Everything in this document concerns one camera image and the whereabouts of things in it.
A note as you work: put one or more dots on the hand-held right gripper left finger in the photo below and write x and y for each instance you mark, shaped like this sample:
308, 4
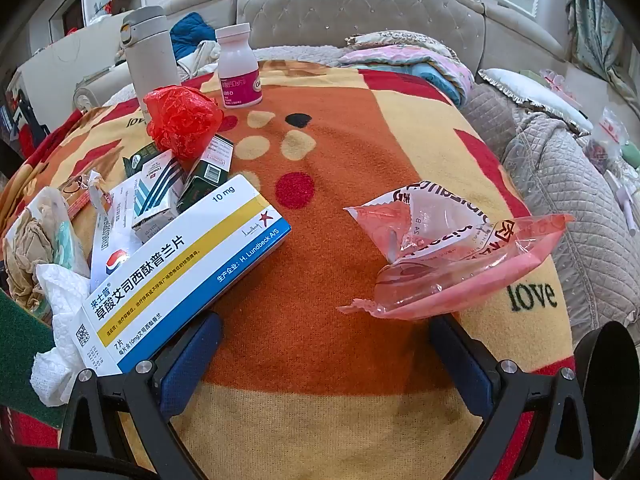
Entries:
195, 355

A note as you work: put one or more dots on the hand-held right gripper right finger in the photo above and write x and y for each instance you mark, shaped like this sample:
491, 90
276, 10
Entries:
465, 360

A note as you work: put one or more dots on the white yellow-blue-band medicine box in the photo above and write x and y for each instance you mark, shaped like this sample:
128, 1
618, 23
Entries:
175, 270

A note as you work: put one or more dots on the pink clear plastic bag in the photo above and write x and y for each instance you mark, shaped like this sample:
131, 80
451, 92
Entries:
450, 260

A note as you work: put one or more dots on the long white red-blue-logo box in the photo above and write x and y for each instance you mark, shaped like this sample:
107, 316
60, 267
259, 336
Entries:
112, 245

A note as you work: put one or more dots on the black trash bin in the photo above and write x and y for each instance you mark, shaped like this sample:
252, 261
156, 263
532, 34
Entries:
607, 375

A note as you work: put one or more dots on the dark green medicine box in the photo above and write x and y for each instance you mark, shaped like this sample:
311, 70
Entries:
205, 180

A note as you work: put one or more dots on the dark green snack packet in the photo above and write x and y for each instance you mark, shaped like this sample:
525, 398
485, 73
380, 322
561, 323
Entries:
140, 157

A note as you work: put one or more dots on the crumpled white tissue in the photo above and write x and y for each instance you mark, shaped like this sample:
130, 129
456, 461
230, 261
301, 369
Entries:
60, 310

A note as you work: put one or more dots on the white blue-striped medicine box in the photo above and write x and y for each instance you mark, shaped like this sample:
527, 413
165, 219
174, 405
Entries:
155, 200

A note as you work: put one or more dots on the orange red printed blanket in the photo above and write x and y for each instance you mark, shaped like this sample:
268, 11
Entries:
325, 240

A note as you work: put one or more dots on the green mat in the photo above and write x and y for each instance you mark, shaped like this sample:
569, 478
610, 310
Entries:
20, 350

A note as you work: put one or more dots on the beige crumpled cloth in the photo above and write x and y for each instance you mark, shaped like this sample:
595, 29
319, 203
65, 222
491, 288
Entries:
25, 245

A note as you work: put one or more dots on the grey quilted bedspread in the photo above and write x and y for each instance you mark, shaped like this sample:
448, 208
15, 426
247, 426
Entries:
550, 175

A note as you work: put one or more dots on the white purple toy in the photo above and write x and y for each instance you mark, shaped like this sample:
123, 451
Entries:
622, 200

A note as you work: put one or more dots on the red crumpled plastic bag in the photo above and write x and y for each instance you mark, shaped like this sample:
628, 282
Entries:
182, 120

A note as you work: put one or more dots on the green plush toy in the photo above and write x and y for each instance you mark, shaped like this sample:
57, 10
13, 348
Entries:
631, 155

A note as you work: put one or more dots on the white frilled pillow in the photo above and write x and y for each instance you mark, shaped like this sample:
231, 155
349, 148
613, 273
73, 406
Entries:
530, 92

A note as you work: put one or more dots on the clear bag with red label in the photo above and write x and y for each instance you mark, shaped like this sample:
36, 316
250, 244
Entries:
612, 127

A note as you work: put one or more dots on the blue folded blanket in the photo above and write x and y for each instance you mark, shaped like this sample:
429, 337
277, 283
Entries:
440, 82

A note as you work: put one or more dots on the beige upholstered bolster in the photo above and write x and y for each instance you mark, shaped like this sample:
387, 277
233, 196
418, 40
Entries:
100, 87

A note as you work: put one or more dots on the white pink-label pill bottle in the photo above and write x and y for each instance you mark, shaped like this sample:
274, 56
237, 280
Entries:
237, 70

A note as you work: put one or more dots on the white cloth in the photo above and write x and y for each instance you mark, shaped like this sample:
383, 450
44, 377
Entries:
200, 60

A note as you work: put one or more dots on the beige thermos bottle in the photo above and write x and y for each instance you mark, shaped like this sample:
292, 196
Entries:
150, 55

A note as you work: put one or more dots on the pink folded quilt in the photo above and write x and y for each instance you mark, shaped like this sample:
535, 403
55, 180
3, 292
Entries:
400, 60

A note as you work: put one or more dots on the blue cloth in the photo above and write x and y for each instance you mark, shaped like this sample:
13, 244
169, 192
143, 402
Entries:
190, 35

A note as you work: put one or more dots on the floral pillow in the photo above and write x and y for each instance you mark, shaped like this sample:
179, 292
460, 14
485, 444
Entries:
400, 40

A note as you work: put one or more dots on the floral curtain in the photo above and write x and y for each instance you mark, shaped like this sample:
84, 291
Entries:
595, 30

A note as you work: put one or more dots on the beige tufted headboard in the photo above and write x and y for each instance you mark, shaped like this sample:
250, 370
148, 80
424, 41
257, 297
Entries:
350, 5

